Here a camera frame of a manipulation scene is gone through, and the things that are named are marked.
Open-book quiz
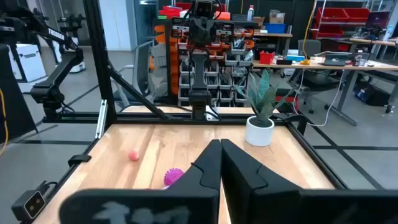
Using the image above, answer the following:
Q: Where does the red storage bin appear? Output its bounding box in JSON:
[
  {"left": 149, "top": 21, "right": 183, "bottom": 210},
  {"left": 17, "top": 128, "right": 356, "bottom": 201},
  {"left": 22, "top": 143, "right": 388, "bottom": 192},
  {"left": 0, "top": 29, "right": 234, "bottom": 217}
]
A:
[{"left": 158, "top": 2, "right": 184, "bottom": 19}]

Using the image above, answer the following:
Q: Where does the white Trossen box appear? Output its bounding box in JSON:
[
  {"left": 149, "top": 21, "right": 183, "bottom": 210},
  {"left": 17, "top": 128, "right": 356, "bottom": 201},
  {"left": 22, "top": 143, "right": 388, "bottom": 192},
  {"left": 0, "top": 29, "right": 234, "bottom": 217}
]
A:
[{"left": 7, "top": 43, "right": 47, "bottom": 83}]

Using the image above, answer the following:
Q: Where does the wooden top desk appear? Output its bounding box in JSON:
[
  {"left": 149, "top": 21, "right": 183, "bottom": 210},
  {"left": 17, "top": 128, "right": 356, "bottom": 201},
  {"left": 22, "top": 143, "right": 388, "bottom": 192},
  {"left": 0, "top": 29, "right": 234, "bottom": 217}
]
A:
[{"left": 251, "top": 55, "right": 398, "bottom": 127}]

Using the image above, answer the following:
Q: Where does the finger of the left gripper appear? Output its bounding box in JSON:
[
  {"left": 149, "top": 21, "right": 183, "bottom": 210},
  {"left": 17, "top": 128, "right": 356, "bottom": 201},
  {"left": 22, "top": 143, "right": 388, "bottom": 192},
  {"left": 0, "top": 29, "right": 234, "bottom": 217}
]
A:
[
  {"left": 201, "top": 17, "right": 216, "bottom": 44},
  {"left": 189, "top": 17, "right": 203, "bottom": 44}
]

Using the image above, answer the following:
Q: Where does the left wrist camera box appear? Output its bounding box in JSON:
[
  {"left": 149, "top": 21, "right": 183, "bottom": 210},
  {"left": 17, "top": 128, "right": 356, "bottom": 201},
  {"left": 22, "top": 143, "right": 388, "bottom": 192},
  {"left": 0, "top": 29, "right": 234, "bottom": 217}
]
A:
[{"left": 193, "top": 0, "right": 215, "bottom": 19}]

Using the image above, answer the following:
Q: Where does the black panel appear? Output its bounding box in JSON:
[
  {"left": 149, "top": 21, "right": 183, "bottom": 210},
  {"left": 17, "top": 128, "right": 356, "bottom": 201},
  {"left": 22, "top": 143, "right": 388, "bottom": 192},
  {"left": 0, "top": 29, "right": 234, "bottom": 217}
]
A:
[{"left": 0, "top": 43, "right": 39, "bottom": 146}]

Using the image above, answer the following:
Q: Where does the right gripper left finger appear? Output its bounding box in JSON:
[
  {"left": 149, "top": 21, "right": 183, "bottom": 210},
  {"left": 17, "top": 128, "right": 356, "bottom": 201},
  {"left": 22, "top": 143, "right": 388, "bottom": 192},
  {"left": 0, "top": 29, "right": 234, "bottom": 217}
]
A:
[{"left": 58, "top": 139, "right": 222, "bottom": 224}]

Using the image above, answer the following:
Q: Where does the magenta white striped ball fruit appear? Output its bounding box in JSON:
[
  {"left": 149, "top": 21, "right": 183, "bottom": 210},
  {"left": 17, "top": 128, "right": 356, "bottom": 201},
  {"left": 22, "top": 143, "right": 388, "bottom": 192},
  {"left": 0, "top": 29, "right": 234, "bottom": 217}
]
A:
[{"left": 164, "top": 167, "right": 185, "bottom": 187}]

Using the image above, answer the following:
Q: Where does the silver metal bracket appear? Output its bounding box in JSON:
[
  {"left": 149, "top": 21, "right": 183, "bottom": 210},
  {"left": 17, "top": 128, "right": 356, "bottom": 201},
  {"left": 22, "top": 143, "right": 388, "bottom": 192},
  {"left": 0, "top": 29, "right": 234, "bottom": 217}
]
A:
[{"left": 95, "top": 99, "right": 108, "bottom": 139}]

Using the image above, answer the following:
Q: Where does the shelf with red bins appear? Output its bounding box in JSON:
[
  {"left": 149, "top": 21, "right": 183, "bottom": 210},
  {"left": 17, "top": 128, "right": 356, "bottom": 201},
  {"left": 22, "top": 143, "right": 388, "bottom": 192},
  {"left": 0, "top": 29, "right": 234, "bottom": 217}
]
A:
[{"left": 312, "top": 0, "right": 373, "bottom": 41}]

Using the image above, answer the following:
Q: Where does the black aluminium table frame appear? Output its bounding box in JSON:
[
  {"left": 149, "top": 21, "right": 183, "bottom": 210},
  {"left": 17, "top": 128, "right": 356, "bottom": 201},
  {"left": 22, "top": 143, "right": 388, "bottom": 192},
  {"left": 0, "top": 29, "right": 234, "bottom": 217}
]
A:
[{"left": 30, "top": 0, "right": 348, "bottom": 224}]

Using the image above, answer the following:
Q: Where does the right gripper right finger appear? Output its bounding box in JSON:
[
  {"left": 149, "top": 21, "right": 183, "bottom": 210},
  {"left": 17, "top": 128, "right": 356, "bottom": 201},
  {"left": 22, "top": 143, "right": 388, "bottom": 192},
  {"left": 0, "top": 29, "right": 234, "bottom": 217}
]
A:
[{"left": 221, "top": 138, "right": 398, "bottom": 224}]

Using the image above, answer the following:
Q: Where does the grey laptop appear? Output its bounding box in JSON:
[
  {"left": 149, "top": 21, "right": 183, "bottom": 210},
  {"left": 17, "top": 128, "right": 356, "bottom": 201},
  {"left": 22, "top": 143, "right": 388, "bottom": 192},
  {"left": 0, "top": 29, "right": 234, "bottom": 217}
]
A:
[{"left": 323, "top": 52, "right": 348, "bottom": 67}]

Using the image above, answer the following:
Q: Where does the blue storage bin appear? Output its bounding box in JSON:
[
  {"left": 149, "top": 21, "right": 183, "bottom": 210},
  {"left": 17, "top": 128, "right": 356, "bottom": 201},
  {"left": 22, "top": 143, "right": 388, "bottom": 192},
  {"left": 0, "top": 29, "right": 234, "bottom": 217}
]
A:
[{"left": 264, "top": 23, "right": 289, "bottom": 34}]

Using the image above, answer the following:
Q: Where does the black office chair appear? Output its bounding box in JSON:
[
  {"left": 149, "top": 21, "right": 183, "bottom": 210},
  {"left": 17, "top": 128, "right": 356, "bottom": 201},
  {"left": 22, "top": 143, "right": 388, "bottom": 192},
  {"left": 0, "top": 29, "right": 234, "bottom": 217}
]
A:
[{"left": 289, "top": 39, "right": 343, "bottom": 114}]

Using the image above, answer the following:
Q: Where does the small red bin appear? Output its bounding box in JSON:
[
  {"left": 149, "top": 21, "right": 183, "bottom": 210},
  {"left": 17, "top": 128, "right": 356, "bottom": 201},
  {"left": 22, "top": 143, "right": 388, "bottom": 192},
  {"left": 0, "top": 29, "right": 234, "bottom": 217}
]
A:
[{"left": 259, "top": 50, "right": 276, "bottom": 65}]

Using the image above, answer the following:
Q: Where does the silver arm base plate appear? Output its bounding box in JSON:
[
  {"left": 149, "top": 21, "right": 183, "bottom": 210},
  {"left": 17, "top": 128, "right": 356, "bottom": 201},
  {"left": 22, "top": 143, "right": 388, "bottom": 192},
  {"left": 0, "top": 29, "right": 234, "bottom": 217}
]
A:
[{"left": 205, "top": 106, "right": 219, "bottom": 121}]

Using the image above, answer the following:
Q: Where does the cardboard box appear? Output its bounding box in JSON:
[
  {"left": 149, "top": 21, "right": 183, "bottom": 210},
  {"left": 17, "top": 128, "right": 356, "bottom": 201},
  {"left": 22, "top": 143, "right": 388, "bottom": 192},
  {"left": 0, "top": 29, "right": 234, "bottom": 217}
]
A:
[{"left": 269, "top": 9, "right": 286, "bottom": 25}]

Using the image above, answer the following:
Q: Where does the black bag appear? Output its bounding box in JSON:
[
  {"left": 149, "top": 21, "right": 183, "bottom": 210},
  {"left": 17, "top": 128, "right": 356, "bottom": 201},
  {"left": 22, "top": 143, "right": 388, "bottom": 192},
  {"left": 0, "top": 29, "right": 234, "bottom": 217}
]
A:
[{"left": 354, "top": 81, "right": 393, "bottom": 107}]

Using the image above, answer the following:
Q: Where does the yellow hanging cable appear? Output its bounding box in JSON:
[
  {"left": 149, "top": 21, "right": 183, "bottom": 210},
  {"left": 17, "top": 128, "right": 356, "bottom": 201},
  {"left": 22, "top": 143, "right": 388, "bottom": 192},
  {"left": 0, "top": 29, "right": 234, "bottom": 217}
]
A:
[{"left": 300, "top": 0, "right": 318, "bottom": 66}]

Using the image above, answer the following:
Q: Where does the parts bin rack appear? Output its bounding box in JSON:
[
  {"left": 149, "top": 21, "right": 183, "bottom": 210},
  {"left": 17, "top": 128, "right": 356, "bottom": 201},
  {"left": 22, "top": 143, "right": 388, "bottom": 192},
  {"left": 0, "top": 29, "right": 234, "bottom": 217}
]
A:
[{"left": 149, "top": 18, "right": 259, "bottom": 108}]

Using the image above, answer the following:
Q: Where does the black table edge bracket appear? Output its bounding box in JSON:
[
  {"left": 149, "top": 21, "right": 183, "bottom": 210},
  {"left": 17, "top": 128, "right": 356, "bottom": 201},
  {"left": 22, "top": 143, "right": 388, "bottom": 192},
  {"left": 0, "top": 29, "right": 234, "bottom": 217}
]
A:
[{"left": 67, "top": 153, "right": 93, "bottom": 167}]

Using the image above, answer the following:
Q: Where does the white cable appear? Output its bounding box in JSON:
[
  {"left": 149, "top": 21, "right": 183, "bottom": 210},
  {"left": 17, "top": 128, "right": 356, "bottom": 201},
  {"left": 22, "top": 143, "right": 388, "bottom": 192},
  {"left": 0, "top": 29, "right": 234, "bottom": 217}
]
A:
[{"left": 292, "top": 68, "right": 345, "bottom": 128}]

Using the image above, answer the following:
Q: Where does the grey office chair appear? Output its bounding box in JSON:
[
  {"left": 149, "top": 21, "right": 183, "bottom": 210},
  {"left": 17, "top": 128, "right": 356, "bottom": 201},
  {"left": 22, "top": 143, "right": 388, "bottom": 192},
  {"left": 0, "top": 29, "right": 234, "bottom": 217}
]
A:
[{"left": 111, "top": 40, "right": 170, "bottom": 108}]

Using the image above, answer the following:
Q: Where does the black table-level camera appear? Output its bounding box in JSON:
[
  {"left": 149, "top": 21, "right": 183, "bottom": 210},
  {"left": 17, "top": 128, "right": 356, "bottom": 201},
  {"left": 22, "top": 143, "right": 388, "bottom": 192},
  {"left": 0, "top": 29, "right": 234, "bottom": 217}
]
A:
[{"left": 11, "top": 185, "right": 47, "bottom": 222}]

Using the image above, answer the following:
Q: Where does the green plant in white pot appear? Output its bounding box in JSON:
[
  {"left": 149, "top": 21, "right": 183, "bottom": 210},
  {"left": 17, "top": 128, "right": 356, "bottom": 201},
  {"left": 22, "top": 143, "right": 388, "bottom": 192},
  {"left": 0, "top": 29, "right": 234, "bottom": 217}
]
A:
[{"left": 234, "top": 68, "right": 295, "bottom": 147}]

